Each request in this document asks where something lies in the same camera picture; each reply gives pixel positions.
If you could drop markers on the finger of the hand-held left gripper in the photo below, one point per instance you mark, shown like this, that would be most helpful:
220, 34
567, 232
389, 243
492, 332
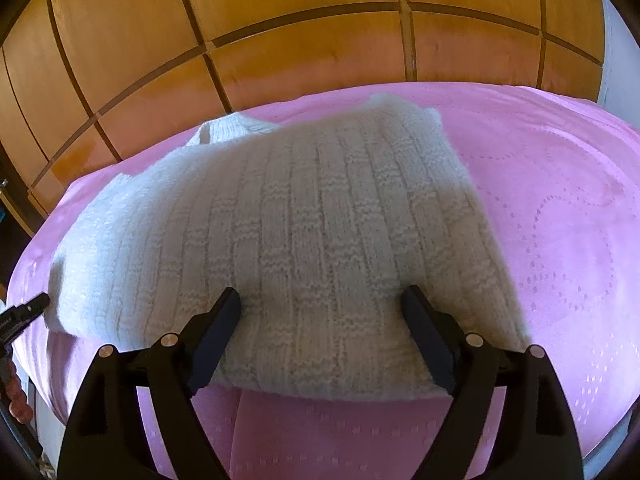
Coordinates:
22, 312

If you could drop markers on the pink bed blanket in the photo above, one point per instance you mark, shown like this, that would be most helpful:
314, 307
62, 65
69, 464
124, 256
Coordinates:
550, 220

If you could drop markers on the person's left hand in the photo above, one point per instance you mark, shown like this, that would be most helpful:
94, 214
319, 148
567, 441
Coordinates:
14, 390

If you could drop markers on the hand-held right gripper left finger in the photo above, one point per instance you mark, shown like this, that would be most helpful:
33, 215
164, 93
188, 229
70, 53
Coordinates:
222, 325

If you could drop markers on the wooden headboard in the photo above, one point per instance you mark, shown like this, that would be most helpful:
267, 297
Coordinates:
300, 35

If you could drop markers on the white knit sweater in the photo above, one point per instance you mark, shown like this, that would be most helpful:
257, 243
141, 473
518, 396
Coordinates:
300, 240

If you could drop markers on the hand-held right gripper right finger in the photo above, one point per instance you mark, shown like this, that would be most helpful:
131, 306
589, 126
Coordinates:
422, 327

